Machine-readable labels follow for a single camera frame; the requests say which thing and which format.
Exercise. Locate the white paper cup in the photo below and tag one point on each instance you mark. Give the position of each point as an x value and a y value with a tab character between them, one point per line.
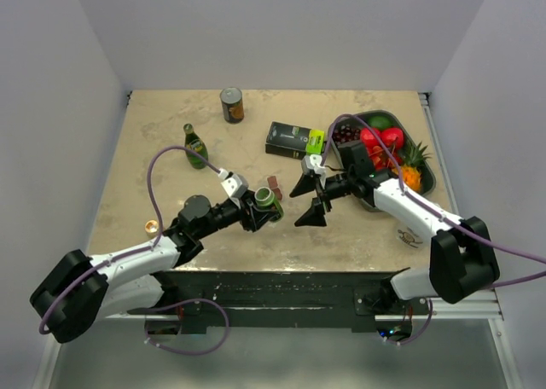
408	237

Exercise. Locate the orange black tin can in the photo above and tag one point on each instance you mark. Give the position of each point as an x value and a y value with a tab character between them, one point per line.
232	104

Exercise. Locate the green glass bottle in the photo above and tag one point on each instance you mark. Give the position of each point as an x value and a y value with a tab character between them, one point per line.
199	151

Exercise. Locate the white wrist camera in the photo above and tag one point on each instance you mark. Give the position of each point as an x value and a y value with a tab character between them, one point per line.
234	185
312	165

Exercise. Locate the black green carton box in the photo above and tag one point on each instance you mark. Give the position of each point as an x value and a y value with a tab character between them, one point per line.
294	142

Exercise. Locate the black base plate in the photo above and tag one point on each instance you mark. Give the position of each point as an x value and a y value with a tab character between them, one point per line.
349	300

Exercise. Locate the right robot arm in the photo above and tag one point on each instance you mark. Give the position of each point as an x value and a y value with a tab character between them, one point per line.
461	262

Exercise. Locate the dark red grapes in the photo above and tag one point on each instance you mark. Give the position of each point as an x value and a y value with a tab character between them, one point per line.
345	133

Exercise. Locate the aluminium frame rail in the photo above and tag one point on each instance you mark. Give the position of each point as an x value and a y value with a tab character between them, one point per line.
483	305

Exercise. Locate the green pill bottle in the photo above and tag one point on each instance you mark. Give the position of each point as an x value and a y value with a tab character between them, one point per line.
266	200

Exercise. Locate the green lime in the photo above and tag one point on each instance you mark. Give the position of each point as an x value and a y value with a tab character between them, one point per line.
380	122

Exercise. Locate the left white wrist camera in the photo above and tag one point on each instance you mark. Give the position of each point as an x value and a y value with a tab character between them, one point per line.
234	185

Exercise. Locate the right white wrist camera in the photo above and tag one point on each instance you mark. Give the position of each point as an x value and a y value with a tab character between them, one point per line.
312	165

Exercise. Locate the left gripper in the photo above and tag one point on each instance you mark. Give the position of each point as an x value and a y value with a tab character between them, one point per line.
257	216

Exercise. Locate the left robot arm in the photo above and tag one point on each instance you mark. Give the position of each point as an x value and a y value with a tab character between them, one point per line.
81	289

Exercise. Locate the small orange cap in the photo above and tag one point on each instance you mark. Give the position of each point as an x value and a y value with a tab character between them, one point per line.
152	227

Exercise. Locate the red weekly pill organizer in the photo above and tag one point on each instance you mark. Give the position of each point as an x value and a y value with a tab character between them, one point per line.
275	187

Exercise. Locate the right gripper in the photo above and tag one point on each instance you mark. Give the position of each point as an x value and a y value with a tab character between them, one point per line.
314	217

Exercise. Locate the peach red fruit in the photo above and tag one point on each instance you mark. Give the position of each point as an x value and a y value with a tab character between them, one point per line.
381	160

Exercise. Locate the red apple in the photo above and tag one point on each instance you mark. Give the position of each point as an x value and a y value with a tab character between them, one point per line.
393	138
370	137

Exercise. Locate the right red apple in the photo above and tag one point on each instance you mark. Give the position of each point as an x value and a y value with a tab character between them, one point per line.
393	138

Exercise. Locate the left red apple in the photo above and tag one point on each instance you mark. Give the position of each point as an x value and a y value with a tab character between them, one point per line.
370	137

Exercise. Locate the small pineapple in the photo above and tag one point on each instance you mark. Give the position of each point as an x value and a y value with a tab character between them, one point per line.
411	161

